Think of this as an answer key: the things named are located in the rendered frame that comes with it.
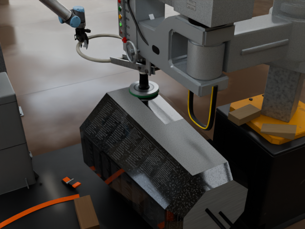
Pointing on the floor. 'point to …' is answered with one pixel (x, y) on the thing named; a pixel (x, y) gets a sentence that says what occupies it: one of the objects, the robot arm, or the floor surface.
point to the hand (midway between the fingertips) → (84, 47)
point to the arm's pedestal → (12, 142)
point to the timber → (86, 213)
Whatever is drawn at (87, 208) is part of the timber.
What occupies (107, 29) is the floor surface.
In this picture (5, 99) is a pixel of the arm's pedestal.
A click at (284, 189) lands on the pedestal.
